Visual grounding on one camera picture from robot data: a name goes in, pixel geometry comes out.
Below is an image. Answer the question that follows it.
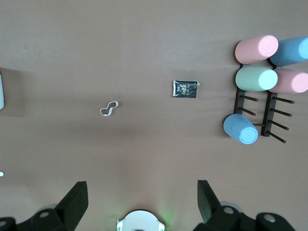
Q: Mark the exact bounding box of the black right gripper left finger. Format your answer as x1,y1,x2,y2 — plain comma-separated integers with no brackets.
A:
0,180,89,231

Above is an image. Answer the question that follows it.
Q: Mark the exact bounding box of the white plastic loop scrap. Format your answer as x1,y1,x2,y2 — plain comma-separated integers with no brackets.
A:
99,101,119,117

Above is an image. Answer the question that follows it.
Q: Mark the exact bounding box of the green cylindrical cup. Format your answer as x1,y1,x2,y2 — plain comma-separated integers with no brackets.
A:
235,65,279,92

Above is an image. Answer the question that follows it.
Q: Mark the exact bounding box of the black snack wrapper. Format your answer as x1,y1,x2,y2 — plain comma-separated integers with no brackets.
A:
172,79,201,99

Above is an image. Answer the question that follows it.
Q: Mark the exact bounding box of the pink cylindrical cup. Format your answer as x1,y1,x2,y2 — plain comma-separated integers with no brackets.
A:
235,35,279,65
268,68,308,95

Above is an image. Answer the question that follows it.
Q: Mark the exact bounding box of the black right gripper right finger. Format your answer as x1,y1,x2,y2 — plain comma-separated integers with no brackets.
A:
193,180,296,231

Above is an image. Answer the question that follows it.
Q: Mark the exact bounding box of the dark wooden peg rack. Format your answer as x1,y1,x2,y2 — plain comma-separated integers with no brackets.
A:
232,61,295,144

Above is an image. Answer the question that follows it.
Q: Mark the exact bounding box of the blue cylindrical cup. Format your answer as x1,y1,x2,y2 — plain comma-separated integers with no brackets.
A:
223,113,259,145
269,36,308,67

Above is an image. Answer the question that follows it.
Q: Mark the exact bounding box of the brown table cover sheet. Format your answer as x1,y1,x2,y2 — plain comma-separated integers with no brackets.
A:
0,0,308,231

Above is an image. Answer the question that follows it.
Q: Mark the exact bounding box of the small white lidded bin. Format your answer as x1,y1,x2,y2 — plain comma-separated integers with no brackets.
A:
0,71,6,110

